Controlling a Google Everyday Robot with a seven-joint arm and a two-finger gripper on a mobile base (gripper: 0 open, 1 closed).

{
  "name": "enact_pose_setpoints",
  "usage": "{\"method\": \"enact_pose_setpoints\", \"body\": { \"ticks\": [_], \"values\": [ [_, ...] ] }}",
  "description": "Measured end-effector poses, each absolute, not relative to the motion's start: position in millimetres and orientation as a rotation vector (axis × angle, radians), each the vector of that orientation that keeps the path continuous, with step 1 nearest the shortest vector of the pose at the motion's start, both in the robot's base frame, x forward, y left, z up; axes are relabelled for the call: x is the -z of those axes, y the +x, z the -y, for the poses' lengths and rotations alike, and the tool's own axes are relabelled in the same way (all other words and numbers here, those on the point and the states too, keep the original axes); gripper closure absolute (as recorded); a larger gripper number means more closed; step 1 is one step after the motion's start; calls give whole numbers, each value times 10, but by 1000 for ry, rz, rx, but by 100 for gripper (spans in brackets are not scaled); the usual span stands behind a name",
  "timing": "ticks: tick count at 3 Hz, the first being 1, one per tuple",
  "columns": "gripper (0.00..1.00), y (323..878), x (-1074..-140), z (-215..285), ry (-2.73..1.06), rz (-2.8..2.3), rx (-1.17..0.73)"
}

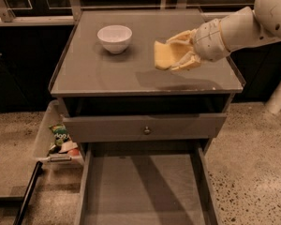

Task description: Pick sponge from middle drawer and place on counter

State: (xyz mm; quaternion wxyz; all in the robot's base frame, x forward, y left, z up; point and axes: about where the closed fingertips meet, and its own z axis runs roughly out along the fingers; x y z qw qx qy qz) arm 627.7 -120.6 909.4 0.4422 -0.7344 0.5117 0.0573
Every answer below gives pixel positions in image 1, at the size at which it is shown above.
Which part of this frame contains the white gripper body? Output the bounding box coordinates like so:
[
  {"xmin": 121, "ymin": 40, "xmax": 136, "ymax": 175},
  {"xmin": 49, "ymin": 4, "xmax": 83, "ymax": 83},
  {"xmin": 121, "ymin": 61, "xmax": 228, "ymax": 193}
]
[{"xmin": 193, "ymin": 19, "xmax": 229, "ymax": 62}]

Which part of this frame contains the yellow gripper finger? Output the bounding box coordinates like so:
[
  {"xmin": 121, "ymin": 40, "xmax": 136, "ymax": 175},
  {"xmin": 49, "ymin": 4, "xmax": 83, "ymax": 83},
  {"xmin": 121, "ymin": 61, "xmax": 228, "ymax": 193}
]
[
  {"xmin": 166, "ymin": 29, "xmax": 197, "ymax": 45},
  {"xmin": 170, "ymin": 52, "xmax": 201, "ymax": 71}
]

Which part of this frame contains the yellow sponge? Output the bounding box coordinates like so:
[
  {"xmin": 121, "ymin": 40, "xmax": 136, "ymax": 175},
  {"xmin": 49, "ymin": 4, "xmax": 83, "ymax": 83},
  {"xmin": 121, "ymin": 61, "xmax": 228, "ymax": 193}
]
[{"xmin": 154, "ymin": 41, "xmax": 176, "ymax": 70}]

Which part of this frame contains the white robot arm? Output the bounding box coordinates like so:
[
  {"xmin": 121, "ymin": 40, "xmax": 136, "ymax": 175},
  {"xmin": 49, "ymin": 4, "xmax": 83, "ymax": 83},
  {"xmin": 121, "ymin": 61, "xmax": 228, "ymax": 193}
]
[{"xmin": 167, "ymin": 0, "xmax": 281, "ymax": 70}]

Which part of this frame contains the grey drawer cabinet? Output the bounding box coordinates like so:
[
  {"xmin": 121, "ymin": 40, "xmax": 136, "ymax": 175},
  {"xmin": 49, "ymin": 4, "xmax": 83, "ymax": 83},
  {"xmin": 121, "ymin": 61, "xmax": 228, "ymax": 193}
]
[{"xmin": 48, "ymin": 8, "xmax": 246, "ymax": 225}]

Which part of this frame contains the grey top drawer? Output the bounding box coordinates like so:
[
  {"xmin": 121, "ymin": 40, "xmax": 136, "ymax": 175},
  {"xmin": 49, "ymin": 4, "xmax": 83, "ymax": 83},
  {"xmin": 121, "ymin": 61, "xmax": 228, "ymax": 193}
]
[{"xmin": 63, "ymin": 113, "xmax": 227, "ymax": 143}]

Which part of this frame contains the grey open middle drawer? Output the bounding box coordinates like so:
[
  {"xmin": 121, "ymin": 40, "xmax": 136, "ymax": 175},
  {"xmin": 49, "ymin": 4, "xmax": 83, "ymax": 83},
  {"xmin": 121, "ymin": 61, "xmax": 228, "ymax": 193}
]
[{"xmin": 74, "ymin": 149, "xmax": 222, "ymax": 225}]

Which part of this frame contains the white ceramic bowl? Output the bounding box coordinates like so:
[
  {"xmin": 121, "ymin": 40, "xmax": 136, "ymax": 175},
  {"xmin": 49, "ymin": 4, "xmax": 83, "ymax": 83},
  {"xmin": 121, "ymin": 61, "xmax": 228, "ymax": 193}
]
[{"xmin": 97, "ymin": 25, "xmax": 132, "ymax": 54}]

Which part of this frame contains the red white object in bin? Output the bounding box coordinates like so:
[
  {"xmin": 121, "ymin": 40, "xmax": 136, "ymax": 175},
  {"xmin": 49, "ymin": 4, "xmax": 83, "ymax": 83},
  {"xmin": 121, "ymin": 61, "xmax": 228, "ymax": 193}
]
[{"xmin": 59, "ymin": 141, "xmax": 79, "ymax": 156}]

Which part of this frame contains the green snack bag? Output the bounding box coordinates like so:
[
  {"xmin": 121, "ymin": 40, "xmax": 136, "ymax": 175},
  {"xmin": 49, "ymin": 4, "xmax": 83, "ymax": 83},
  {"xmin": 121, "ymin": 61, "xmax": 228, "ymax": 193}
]
[{"xmin": 50, "ymin": 124, "xmax": 70, "ymax": 146}]

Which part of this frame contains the clear plastic storage bin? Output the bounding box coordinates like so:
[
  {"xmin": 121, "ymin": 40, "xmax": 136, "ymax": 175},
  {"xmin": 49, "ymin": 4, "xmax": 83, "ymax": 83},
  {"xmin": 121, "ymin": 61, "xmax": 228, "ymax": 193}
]
[{"xmin": 33, "ymin": 100, "xmax": 84, "ymax": 166}]

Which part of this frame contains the black bar on floor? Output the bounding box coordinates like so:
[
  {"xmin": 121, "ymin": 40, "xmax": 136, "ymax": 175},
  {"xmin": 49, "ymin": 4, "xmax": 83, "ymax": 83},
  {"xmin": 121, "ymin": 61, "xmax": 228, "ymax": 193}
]
[{"xmin": 13, "ymin": 161, "xmax": 43, "ymax": 225}]

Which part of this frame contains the white railing frame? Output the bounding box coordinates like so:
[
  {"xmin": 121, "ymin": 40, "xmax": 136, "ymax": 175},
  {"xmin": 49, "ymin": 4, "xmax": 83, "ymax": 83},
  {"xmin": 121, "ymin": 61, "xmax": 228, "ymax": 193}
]
[{"xmin": 0, "ymin": 0, "xmax": 281, "ymax": 28}]

